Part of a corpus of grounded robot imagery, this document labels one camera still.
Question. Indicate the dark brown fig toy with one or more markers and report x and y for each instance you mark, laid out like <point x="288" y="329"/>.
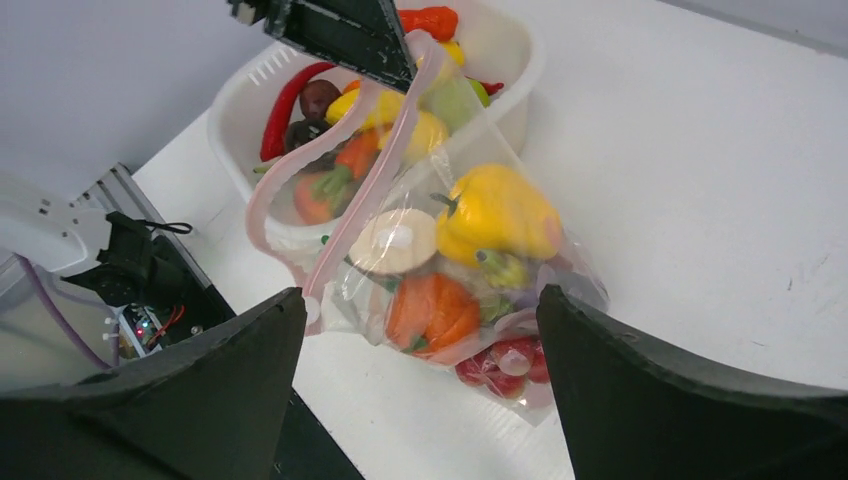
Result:
<point x="316" y="97"/>

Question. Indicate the red chili pepper toy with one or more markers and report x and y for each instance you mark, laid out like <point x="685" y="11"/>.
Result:
<point x="273" y="144"/>

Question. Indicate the white plastic food bin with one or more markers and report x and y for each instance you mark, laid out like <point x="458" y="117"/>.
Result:
<point x="498" y="47"/>

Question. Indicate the small red radish toy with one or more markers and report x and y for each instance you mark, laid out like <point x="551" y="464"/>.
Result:
<point x="351" y="164"/>

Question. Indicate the clear pink-dotted zip bag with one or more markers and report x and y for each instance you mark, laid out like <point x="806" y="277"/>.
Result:
<point x="341" y="297"/>

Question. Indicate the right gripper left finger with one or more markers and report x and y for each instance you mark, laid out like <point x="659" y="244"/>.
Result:
<point x="78" y="431"/>

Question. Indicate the purple eggplant toy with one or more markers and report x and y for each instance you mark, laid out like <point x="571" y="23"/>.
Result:
<point x="502" y="270"/>

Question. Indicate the red cherry bunch green stem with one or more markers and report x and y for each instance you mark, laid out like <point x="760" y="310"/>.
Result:
<point x="507" y="367"/>

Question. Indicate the yellow lemon toy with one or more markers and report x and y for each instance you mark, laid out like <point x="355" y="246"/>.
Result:
<point x="430" y="132"/>

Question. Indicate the brown mushroom slice toy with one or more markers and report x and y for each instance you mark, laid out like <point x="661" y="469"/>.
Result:
<point x="395" y="242"/>

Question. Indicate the yellow bell pepper toy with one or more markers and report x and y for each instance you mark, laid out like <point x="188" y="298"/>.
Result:
<point x="494" y="206"/>

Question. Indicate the green lime toy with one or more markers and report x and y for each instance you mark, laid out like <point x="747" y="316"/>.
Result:
<point x="456" y="102"/>

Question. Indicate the orange pumpkin toy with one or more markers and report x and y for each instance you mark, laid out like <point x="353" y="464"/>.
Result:
<point x="430" y="313"/>

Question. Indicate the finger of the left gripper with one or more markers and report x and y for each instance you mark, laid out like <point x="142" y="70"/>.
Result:
<point x="363" y="36"/>

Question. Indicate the dark purple plum toy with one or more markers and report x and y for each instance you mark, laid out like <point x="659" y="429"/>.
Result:
<point x="301" y="132"/>

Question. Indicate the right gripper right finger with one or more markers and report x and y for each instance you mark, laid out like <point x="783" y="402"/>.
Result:
<point x="633" y="406"/>

